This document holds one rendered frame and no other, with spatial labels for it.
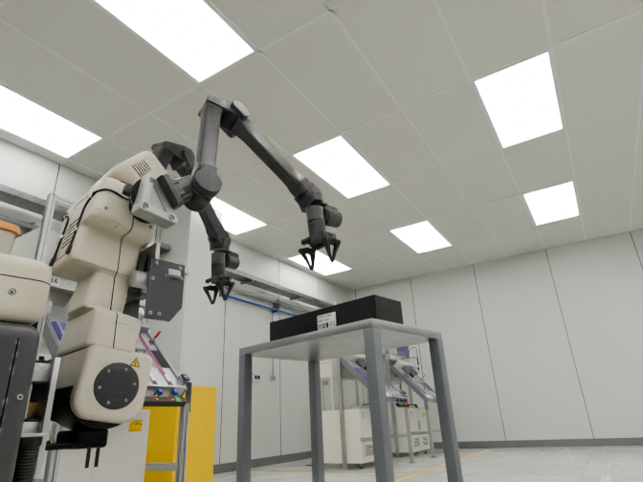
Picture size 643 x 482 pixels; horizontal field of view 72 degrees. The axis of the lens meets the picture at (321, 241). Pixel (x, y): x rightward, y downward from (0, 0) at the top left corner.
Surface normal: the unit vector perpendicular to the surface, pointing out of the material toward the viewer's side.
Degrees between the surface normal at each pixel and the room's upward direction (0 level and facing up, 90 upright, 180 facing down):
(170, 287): 90
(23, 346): 90
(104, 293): 90
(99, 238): 90
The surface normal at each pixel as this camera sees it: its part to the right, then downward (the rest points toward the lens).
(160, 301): 0.73, -0.30
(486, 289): -0.53, -0.30
